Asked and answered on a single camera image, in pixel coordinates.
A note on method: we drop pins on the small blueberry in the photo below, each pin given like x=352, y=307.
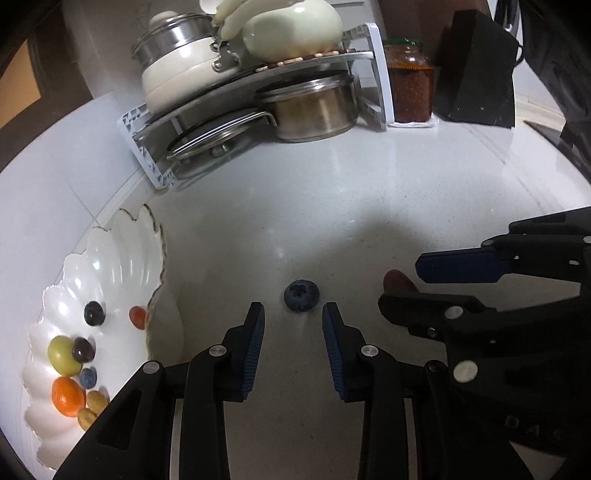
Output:
x=87, y=378

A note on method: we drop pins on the cream ceramic kettle pot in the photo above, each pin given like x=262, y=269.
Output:
x=273, y=31

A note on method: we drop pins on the stainless steel pot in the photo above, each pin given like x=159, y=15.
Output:
x=311, y=107

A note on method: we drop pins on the dark wooden cutting board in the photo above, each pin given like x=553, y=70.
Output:
x=424, y=20

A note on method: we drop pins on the glass jar of sauce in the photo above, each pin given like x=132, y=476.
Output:
x=411, y=76

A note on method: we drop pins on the cream pot with steamer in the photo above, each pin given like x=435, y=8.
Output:
x=180, y=57

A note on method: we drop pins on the white scalloped fruit bowl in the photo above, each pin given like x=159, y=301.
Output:
x=120, y=267

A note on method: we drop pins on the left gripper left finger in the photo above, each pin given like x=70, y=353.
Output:
x=168, y=421

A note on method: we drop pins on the dark brown window frame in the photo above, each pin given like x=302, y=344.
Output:
x=40, y=78

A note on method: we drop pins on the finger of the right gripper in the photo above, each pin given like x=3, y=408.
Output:
x=466, y=327
x=557, y=259

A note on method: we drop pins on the white metal corner shelf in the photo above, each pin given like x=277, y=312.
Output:
x=147, y=135

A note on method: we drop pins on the dark purple grape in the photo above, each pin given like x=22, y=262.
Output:
x=83, y=350

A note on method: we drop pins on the yellow-brown longan fruit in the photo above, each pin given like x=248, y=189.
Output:
x=96, y=401
x=85, y=418

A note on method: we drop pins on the glass pot lid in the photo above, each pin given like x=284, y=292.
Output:
x=209, y=134

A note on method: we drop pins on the orange kumquat fruit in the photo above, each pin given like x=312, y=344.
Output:
x=67, y=396

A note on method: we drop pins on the dark blueberry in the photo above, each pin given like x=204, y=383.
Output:
x=94, y=314
x=301, y=296

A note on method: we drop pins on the woven trivet mat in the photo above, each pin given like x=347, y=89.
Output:
x=298, y=59

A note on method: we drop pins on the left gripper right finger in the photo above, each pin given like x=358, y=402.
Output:
x=418, y=421

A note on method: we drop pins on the red cherry tomato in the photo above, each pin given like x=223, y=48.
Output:
x=138, y=317
x=396, y=280

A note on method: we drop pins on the green round fruit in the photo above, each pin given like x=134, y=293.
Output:
x=60, y=356

